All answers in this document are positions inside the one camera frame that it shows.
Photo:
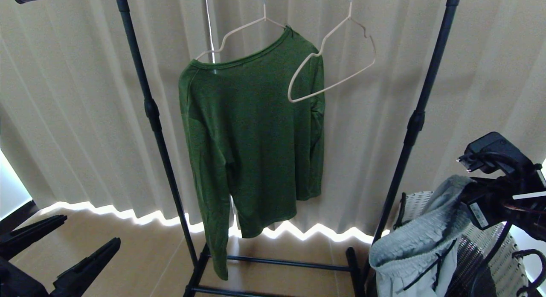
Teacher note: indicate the pink clothes hanger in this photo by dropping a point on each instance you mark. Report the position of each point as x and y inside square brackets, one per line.
[350, 11]
[239, 30]

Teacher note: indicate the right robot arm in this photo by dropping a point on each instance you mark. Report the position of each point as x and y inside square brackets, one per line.
[531, 211]

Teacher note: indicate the green printed t-shirt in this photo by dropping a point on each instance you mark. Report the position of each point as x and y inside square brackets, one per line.
[247, 139]

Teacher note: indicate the pale grey garment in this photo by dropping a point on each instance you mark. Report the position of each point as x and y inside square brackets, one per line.
[409, 241]

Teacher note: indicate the white laundry basket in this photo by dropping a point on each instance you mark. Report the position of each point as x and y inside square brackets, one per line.
[507, 263]

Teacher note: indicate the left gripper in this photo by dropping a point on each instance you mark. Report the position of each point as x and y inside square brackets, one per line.
[17, 280]

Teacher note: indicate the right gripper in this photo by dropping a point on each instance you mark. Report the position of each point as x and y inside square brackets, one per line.
[495, 203]

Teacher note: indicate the black clothes rack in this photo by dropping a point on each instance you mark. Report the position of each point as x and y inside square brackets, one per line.
[128, 32]

